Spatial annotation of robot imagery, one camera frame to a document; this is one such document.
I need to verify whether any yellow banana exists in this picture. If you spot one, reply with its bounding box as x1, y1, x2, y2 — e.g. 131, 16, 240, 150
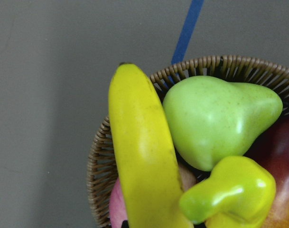
108, 63, 193, 228

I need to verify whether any brown wicker basket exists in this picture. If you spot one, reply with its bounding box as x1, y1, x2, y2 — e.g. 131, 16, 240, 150
86, 55, 289, 228

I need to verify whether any green pear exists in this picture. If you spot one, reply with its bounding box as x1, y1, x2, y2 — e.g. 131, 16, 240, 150
163, 76, 283, 171

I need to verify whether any pink peach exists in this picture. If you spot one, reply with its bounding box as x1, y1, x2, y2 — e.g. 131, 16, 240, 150
109, 178, 128, 228

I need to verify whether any yellow-green bell pepper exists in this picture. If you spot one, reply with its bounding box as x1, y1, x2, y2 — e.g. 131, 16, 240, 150
179, 156, 276, 228

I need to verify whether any red yellow apple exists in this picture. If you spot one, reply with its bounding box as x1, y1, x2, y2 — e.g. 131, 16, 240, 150
245, 115, 289, 228

